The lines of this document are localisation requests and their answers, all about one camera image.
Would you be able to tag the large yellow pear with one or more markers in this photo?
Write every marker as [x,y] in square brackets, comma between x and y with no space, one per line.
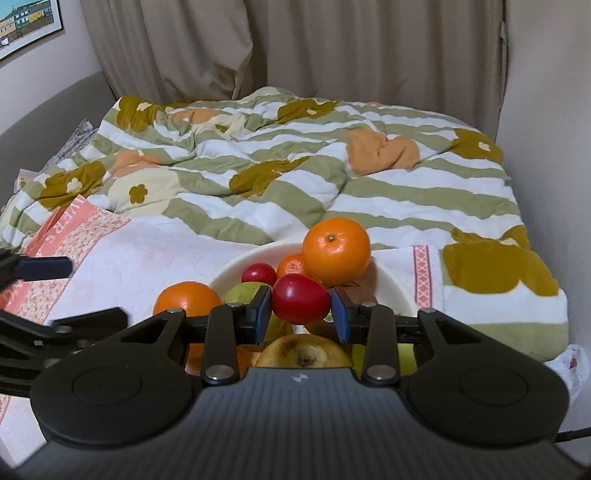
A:
[286,353]

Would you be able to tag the white cloth with pink border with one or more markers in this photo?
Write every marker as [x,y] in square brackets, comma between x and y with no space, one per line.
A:
[152,249]

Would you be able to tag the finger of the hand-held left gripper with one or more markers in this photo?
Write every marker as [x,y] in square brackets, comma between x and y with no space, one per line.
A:
[55,337]
[44,267]

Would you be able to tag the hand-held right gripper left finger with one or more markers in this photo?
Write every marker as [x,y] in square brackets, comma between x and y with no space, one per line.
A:
[263,314]

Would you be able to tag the beige curtain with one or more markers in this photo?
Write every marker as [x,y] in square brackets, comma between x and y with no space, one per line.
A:
[300,46]

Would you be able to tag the brown kiwi with sticker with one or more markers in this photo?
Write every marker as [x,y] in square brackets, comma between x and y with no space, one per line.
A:
[354,292]

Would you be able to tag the orange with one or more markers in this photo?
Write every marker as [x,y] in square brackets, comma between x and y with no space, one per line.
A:
[184,299]
[337,251]

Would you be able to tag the cream bowl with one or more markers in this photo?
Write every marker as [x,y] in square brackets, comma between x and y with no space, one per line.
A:
[231,269]

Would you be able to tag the oval red cherry tomato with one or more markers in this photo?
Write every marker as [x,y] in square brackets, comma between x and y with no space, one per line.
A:
[300,299]

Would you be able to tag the floral striped blanket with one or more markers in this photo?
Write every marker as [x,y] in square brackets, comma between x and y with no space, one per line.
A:
[300,175]

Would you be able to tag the grey patterned cloth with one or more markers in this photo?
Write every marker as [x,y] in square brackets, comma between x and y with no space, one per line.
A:
[74,138]

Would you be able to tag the grey headboard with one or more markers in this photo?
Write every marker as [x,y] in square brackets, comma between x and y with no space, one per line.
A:
[46,110]

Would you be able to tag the beige box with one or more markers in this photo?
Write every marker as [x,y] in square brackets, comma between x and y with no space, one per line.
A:
[24,179]

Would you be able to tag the white plastic bag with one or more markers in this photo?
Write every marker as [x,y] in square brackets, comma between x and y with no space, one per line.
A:
[570,374]

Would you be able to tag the pink floral towel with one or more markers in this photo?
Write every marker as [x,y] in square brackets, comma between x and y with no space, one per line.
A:
[78,230]

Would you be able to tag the small mandarin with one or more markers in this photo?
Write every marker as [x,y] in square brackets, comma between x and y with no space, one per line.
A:
[291,266]

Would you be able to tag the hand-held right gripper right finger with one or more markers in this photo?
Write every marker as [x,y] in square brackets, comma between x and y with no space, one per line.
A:
[339,316]

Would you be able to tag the wall poster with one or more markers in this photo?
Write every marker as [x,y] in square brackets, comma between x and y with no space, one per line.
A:
[23,23]

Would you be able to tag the round red cherry tomato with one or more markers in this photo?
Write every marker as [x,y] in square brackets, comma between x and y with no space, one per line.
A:
[258,273]

